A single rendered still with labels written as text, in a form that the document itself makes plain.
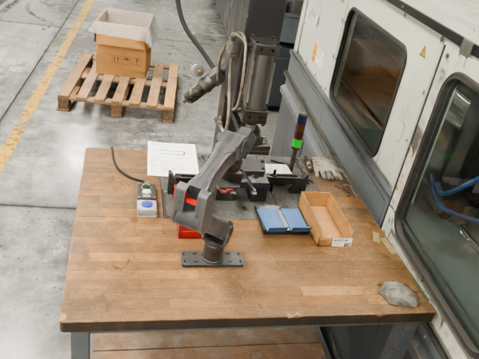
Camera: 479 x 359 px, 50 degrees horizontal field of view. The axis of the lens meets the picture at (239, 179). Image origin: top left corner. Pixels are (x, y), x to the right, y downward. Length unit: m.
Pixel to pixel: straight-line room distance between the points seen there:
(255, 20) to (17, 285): 1.86
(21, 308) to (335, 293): 1.67
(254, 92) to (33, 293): 1.64
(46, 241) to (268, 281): 1.83
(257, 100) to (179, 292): 0.71
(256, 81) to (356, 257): 0.70
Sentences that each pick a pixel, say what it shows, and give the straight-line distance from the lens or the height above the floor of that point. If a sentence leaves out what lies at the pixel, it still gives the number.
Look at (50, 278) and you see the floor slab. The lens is 2.96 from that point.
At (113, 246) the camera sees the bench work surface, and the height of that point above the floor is 0.90.
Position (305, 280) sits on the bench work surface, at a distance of 1.69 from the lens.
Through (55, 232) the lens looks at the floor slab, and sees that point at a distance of 3.28.
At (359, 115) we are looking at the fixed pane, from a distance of 2.58.
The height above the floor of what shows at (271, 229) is 0.94.
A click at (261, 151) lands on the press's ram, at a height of 1.12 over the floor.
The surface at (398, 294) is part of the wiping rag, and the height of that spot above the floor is 0.92.
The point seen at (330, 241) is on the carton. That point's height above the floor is 0.92.
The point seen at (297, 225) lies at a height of 0.92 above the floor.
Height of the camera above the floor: 1.97
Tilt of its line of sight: 30 degrees down
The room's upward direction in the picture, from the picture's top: 10 degrees clockwise
